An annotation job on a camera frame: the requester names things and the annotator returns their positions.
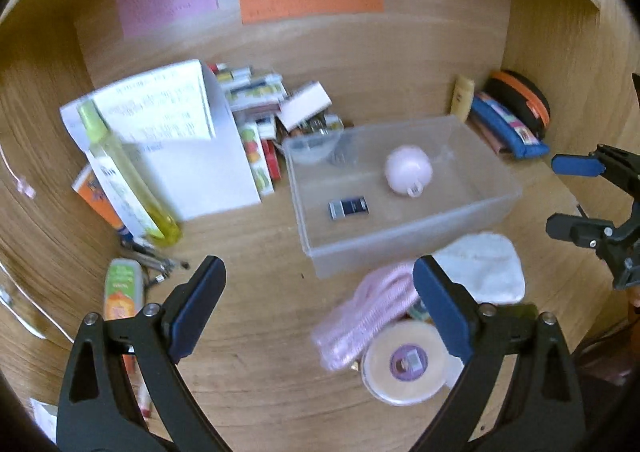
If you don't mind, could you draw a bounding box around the white cloth pouch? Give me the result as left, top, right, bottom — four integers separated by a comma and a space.
433, 231, 526, 305

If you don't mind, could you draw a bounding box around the cream slime tub purple label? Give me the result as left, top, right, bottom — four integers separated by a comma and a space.
360, 320, 449, 406

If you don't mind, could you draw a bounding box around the pink knitted rope bundle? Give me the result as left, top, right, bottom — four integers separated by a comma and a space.
310, 260, 422, 373

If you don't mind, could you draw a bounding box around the orange green glue bottle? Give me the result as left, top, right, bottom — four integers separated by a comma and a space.
103, 258, 144, 320

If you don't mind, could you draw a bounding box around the black orange zip case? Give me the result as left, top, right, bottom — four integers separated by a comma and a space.
484, 70, 551, 139

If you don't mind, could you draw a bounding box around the blue patchwork pencil pouch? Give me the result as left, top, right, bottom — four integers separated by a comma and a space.
471, 93, 549, 160

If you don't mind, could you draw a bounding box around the yellow spray bottle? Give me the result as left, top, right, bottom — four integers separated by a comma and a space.
77, 100, 182, 246

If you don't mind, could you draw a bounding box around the cream lotion tube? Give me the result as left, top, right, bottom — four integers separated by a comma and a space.
449, 74, 475, 123

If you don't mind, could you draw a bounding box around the pink round ball gadget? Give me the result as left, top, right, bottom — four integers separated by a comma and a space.
384, 146, 433, 199

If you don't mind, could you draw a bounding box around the clear plastic storage bin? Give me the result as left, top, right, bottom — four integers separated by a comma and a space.
283, 115, 522, 279

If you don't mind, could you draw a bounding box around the orange sunscreen tube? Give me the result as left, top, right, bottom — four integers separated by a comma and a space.
72, 164, 130, 238

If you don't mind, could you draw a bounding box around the small dark blue packet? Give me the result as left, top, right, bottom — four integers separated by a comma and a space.
328, 197, 369, 220

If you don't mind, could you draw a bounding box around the fruit pattern card box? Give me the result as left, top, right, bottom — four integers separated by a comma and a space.
239, 122, 274, 197

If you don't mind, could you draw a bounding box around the white folded paper stand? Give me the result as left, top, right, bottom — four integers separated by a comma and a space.
60, 59, 260, 221

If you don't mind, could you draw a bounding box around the glass bowl with trinkets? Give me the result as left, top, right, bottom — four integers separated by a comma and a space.
288, 113, 349, 166

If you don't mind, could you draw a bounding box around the small white cardboard box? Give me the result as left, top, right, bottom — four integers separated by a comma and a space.
277, 81, 332, 131

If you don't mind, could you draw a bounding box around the stack of books and cards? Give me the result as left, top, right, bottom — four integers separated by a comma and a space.
209, 64, 288, 140

